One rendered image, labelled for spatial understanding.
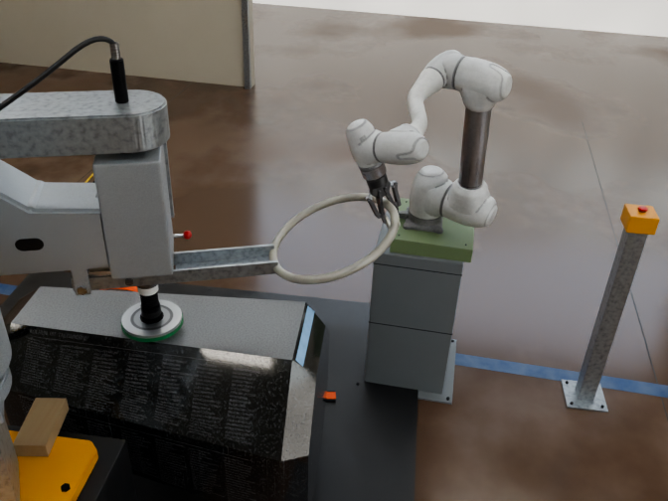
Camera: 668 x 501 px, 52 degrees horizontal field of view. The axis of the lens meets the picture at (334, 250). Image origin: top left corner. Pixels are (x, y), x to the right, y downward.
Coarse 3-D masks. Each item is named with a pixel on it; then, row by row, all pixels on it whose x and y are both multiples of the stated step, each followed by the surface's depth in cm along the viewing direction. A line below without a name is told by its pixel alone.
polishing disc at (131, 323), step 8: (136, 304) 255; (160, 304) 255; (168, 304) 256; (128, 312) 251; (136, 312) 251; (168, 312) 252; (176, 312) 252; (128, 320) 247; (136, 320) 247; (168, 320) 248; (176, 320) 248; (128, 328) 243; (136, 328) 243; (144, 328) 243; (152, 328) 244; (160, 328) 244; (168, 328) 244; (136, 336) 241; (144, 336) 240; (152, 336) 241; (160, 336) 242
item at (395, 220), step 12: (324, 204) 262; (384, 204) 247; (300, 216) 261; (396, 216) 239; (288, 228) 258; (396, 228) 234; (276, 240) 253; (384, 240) 230; (276, 252) 248; (372, 252) 226; (360, 264) 225; (288, 276) 233; (300, 276) 230; (312, 276) 227; (324, 276) 226; (336, 276) 225
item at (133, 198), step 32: (96, 160) 205; (128, 160) 206; (160, 160) 208; (96, 192) 208; (128, 192) 209; (160, 192) 211; (128, 224) 215; (160, 224) 217; (128, 256) 221; (160, 256) 224
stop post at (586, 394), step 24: (624, 216) 295; (648, 216) 288; (624, 240) 298; (624, 264) 302; (624, 288) 308; (600, 312) 321; (600, 336) 324; (600, 360) 331; (576, 384) 355; (576, 408) 341; (600, 408) 341
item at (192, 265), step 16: (176, 256) 243; (192, 256) 244; (208, 256) 246; (224, 256) 247; (240, 256) 248; (256, 256) 249; (176, 272) 234; (192, 272) 235; (208, 272) 236; (224, 272) 237; (240, 272) 239; (256, 272) 240; (272, 272) 241; (80, 288) 226; (96, 288) 231
